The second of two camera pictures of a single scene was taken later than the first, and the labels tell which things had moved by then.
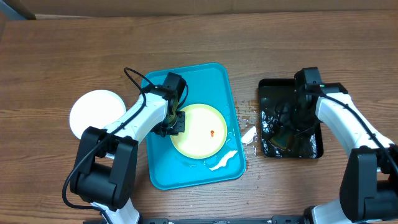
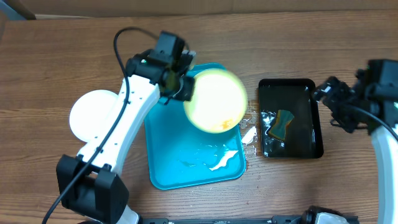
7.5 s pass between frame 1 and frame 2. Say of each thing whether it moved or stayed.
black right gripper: moved
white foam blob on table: stayed
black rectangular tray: stayed
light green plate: moved
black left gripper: moved
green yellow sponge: moved
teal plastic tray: stayed
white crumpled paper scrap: stayed
